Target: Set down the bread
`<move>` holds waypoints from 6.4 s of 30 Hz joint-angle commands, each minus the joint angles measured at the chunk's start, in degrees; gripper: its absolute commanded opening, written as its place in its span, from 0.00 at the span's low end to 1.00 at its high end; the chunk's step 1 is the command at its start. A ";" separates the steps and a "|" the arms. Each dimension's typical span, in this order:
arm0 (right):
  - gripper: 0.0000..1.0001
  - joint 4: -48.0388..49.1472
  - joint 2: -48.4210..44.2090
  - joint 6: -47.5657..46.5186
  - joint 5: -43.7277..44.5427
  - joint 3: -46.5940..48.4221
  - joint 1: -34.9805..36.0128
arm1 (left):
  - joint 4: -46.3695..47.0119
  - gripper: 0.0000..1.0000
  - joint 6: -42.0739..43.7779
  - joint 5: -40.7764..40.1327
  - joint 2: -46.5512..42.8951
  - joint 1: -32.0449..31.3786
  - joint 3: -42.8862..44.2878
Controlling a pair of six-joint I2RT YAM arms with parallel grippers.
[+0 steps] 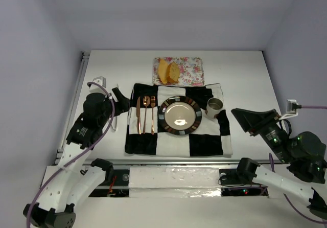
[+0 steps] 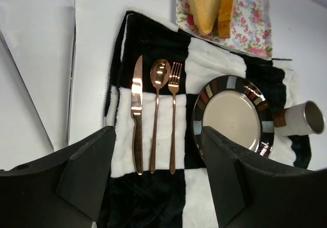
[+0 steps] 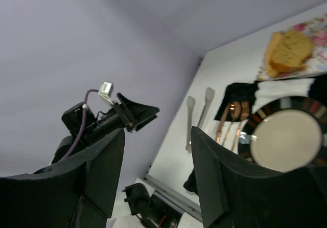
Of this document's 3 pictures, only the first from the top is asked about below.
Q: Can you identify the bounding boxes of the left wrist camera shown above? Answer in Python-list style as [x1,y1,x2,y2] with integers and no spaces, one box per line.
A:
[89,76,106,94]

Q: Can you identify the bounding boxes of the left yellow bread slice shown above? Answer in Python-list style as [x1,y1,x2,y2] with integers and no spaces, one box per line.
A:
[158,59,169,84]

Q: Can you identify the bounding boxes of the white foam block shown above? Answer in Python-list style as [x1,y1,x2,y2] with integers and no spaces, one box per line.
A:
[128,167,221,198]

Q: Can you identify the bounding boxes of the floral rectangular tray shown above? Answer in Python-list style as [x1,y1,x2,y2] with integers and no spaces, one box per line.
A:
[153,57,204,87]

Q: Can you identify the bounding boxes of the brown bread slice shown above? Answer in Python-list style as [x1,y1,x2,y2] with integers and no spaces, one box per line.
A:
[166,62,180,83]

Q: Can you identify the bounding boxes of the aluminium rail front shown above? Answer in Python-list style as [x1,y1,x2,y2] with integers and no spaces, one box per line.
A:
[52,158,292,167]

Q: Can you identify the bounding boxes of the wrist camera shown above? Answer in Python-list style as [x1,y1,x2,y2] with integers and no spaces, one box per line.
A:
[279,99,301,120]
[89,76,106,94]

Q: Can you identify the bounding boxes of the dark rimmed ceramic plate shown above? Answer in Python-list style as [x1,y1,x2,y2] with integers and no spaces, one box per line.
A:
[157,96,202,136]

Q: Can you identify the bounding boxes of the metal cup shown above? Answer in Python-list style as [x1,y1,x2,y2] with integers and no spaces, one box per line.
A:
[205,98,224,118]

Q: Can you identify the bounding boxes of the metal tongs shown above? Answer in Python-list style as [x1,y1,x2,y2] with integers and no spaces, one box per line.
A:
[111,84,119,132]

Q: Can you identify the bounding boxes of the aluminium rail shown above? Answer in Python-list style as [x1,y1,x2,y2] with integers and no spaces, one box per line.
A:
[52,158,292,167]
[53,51,90,166]

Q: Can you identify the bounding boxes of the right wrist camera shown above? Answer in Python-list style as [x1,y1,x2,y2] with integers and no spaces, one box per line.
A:
[279,99,301,120]

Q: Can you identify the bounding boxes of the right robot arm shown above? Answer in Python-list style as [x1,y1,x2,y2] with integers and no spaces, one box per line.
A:
[231,105,326,220]

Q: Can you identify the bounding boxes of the copper spoon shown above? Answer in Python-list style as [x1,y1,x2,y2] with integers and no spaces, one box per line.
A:
[143,96,150,134]

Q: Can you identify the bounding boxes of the black white checkered cloth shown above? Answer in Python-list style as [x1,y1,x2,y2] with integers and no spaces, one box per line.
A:
[125,83,233,157]

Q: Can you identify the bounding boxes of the aluminium rail left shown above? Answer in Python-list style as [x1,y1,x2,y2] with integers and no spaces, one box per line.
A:
[53,51,90,166]

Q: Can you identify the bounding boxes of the copper knife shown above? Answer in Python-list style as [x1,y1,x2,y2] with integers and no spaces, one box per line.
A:
[136,97,141,134]

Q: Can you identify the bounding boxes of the copper fork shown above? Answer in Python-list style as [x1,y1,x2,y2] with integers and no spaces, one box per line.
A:
[150,96,156,135]

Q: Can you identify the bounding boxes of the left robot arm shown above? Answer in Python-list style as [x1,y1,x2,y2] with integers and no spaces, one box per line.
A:
[23,85,130,227]

